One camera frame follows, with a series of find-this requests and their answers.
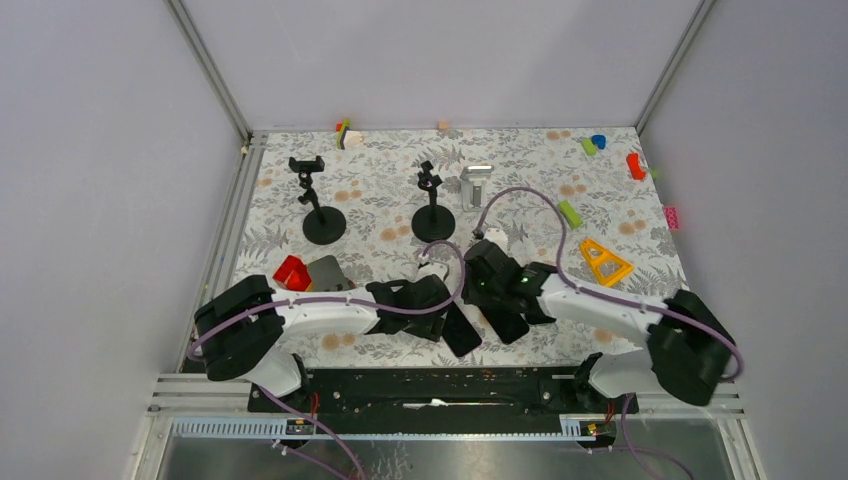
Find black smartphone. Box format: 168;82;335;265
479;307;529;345

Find purple-edged smartphone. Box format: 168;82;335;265
442;303;482;358

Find blue-edged smartphone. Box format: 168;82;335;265
524;303;556;325

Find black phone stand with phone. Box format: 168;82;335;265
411;161;456;243

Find black round-base phone stand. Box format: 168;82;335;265
288;155;347;245

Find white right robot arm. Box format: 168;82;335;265
462;240;735;412

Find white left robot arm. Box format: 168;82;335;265
187;274;455;411

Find silver metal phone stand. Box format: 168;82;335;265
460;164;494;212

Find floral patterned mat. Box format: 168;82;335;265
218;127;714;370

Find green toy block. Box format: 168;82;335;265
558;200;583;229

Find red toy car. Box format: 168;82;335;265
272;255;312;292

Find lime green block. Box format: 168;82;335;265
580;138;597;156

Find stacked coloured blocks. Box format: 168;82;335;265
336;118;365;150

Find blue heart block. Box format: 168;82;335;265
591;134;607;150

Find red curved block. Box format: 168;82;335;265
626;152;647;181

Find pink lego brick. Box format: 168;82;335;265
663;206;681;231

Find yellow triangular plastic frame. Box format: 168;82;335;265
579;238;634;287

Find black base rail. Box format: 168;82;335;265
283;366;639;435

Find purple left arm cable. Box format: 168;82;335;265
185;239;468;480

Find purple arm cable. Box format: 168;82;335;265
471;186;746;480
185;239;468;480

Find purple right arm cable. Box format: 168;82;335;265
471;186;746;480

